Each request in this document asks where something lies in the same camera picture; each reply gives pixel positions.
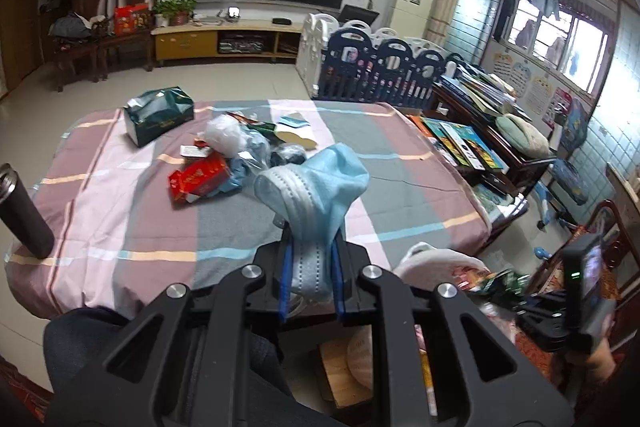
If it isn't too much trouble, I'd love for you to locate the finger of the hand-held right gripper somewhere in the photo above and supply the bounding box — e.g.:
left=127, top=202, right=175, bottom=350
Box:
left=515, top=299, right=569, bottom=353

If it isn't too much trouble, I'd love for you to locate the orange picture book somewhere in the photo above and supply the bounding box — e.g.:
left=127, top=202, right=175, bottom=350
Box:
left=407, top=114, right=446, bottom=152

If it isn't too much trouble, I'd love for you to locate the cream paper packet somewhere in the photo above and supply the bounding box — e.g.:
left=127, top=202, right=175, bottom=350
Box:
left=274, top=126, right=319, bottom=150

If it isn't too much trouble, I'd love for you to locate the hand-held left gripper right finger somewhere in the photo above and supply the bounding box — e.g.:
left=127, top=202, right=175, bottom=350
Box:
left=327, top=237, right=576, bottom=427

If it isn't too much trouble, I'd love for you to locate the low dark wooden table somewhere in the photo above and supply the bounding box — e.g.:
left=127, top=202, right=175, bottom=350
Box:
left=467, top=157, right=531, bottom=250

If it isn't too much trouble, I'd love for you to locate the green crumpled snack packet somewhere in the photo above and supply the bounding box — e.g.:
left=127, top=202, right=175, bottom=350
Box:
left=475, top=269, right=532, bottom=309

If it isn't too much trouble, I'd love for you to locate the black audio receiver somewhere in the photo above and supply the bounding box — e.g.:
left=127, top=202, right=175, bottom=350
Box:
left=219, top=32, right=266, bottom=54

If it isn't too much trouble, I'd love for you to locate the dark bag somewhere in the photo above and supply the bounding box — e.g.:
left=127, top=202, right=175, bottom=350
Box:
left=49, top=13, right=108, bottom=40

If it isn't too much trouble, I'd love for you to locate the wooden door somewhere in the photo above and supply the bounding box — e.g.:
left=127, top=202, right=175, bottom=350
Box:
left=0, top=0, right=41, bottom=92

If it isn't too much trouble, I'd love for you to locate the striped tablecloth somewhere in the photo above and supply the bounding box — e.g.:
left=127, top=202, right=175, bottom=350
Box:
left=5, top=99, right=493, bottom=320

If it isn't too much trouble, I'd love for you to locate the hanging dark garment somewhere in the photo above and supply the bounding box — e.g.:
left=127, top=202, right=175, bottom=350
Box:
left=500, top=0, right=519, bottom=40

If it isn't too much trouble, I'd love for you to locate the black laptop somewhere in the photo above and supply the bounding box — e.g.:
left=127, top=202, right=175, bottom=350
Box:
left=337, top=4, right=380, bottom=28

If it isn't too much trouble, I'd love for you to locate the green picture book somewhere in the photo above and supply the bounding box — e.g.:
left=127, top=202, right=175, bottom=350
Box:
left=422, top=117, right=473, bottom=168

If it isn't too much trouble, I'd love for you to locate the wooden stool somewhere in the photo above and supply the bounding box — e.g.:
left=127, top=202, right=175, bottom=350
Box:
left=317, top=326, right=376, bottom=409

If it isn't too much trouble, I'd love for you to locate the red gift box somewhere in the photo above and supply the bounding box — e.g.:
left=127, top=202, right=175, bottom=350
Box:
left=114, top=3, right=151, bottom=36

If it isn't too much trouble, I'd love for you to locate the blue picture book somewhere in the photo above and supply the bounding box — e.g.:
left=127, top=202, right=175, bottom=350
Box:
left=440, top=122, right=508, bottom=170

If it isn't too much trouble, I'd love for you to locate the green potted plant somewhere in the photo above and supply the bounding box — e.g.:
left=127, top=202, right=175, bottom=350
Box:
left=152, top=0, right=197, bottom=28

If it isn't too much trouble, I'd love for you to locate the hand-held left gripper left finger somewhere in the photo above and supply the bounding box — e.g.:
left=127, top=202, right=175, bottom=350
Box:
left=45, top=237, right=301, bottom=427

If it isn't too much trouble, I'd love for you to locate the dark blue baby fence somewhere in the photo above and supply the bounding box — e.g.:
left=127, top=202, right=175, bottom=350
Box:
left=317, top=27, right=451, bottom=102

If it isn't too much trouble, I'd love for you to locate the tall dark wooden table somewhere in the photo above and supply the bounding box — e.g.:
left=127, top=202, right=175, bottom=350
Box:
left=430, top=79, right=557, bottom=198

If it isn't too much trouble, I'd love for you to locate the clear blue plastic bag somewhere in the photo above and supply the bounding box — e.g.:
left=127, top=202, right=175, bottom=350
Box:
left=227, top=129, right=273, bottom=195

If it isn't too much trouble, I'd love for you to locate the wooden sofa frame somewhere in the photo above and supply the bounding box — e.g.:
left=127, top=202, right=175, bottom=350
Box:
left=527, top=199, right=633, bottom=308

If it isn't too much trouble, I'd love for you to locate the blue child chair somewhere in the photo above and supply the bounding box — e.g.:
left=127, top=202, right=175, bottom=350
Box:
left=535, top=97, right=592, bottom=230

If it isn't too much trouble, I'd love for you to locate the yellow wooden television cabinet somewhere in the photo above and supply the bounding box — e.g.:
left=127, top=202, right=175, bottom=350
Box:
left=151, top=21, right=306, bottom=68

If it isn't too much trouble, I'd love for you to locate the white plastic trash bag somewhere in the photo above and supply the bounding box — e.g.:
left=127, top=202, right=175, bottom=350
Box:
left=392, top=241, right=501, bottom=303

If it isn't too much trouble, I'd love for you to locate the pile of books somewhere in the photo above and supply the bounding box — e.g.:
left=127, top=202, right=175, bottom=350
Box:
left=440, top=62, right=531, bottom=118

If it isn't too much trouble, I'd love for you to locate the blue face mask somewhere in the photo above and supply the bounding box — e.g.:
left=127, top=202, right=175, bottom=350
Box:
left=254, top=143, right=371, bottom=305

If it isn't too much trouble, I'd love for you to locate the red snack packet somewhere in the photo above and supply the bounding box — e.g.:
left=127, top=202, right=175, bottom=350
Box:
left=167, top=155, right=233, bottom=204

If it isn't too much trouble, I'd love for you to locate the crumpled white plastic bag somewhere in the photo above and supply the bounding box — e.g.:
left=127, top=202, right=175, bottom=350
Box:
left=206, top=114, right=251, bottom=158

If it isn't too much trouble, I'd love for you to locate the dark green snack packet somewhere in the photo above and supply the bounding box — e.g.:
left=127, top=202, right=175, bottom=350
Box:
left=230, top=111, right=278, bottom=140

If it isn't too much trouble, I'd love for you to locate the white baby fence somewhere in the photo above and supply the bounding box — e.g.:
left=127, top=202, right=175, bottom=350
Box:
left=295, top=13, right=446, bottom=98

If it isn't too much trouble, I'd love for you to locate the black round object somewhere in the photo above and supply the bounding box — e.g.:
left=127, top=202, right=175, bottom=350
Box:
left=272, top=143, right=308, bottom=168

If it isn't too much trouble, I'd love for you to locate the grey green cushion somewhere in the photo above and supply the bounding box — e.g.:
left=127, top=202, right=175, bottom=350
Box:
left=495, top=113, right=550, bottom=158

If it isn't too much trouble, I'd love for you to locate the green tissue box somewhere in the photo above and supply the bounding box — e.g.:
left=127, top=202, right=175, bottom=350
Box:
left=123, top=87, right=195, bottom=148

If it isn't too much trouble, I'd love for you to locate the person's right hand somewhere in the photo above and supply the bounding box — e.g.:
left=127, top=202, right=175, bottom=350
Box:
left=564, top=336, right=619, bottom=391

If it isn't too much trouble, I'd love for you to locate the black thermos bottle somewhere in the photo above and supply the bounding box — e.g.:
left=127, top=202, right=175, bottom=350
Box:
left=0, top=163, right=56, bottom=260

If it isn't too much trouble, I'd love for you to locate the red gold patterned seat cushion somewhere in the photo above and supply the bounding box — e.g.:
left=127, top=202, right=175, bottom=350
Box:
left=515, top=257, right=623, bottom=390

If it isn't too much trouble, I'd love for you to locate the window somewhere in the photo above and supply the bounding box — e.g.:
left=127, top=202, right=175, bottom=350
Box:
left=510, top=0, right=621, bottom=92

